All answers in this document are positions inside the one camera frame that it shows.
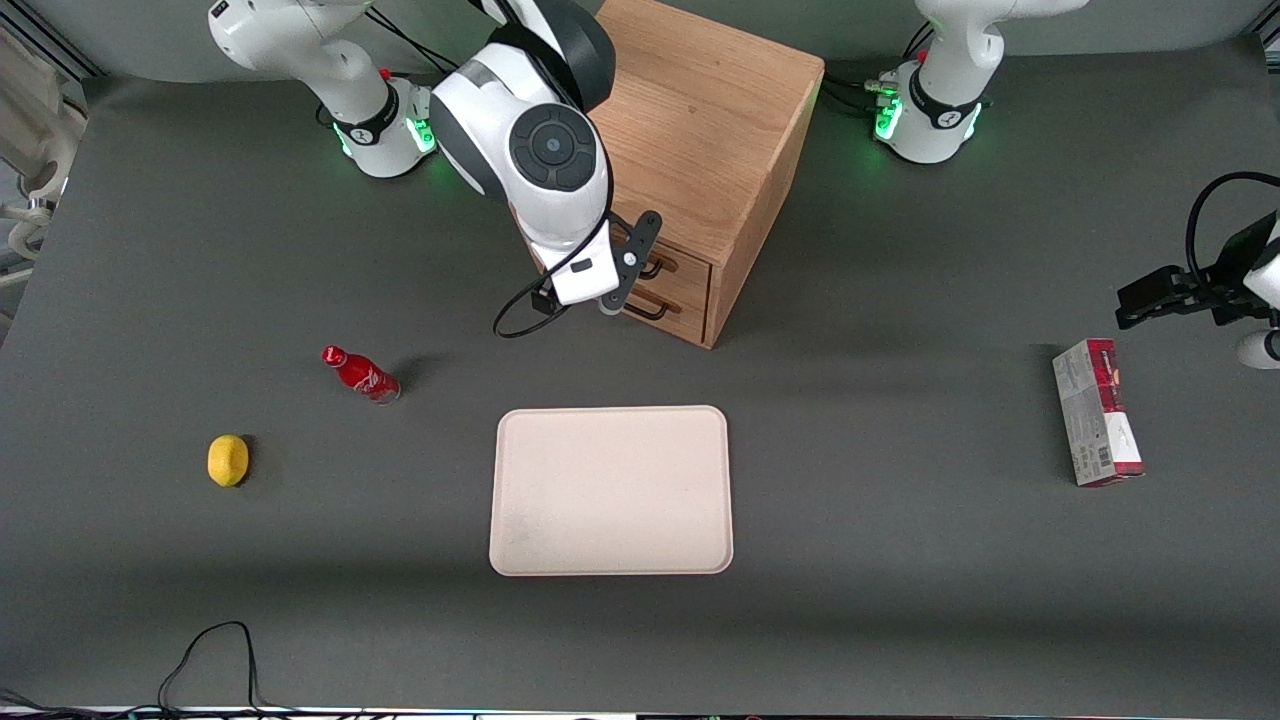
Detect wooden drawer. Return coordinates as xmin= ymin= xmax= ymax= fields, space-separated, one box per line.
xmin=640 ymin=232 xmax=714 ymax=301
xmin=622 ymin=280 xmax=711 ymax=348

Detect wooden drawer cabinet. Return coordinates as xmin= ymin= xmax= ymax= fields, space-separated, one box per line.
xmin=585 ymin=0 xmax=826 ymax=350

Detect red grey carton box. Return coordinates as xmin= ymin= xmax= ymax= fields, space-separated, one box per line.
xmin=1052 ymin=338 xmax=1146 ymax=488

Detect cream plastic tray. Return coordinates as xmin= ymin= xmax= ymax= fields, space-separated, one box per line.
xmin=489 ymin=405 xmax=734 ymax=577

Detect red cola bottle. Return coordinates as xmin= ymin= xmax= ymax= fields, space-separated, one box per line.
xmin=321 ymin=345 xmax=402 ymax=405

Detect yellow lemon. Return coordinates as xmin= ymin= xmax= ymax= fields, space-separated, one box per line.
xmin=207 ymin=434 xmax=251 ymax=489

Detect white plastic equipment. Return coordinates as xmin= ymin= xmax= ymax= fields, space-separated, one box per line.
xmin=0 ymin=25 xmax=89 ymax=291

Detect dark grey right wrist camera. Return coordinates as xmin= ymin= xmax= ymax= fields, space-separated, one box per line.
xmin=598 ymin=210 xmax=664 ymax=317

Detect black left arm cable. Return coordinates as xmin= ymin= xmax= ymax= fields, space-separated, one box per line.
xmin=1186 ymin=172 xmax=1280 ymax=291

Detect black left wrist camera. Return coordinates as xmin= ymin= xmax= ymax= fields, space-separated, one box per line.
xmin=1205 ymin=215 xmax=1276 ymax=326

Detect black right base cables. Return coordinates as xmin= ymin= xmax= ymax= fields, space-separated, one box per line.
xmin=365 ymin=8 xmax=459 ymax=77

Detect black base cables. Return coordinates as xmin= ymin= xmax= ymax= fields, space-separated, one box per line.
xmin=365 ymin=8 xmax=459 ymax=77
xmin=820 ymin=75 xmax=901 ymax=119

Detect black left base cables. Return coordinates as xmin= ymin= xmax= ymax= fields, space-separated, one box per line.
xmin=820 ymin=75 xmax=901 ymax=119

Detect black cable on table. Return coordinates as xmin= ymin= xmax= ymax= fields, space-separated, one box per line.
xmin=155 ymin=621 xmax=266 ymax=715

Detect aluminium frame rail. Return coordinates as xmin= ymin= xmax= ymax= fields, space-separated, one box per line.
xmin=0 ymin=0 xmax=106 ymax=79

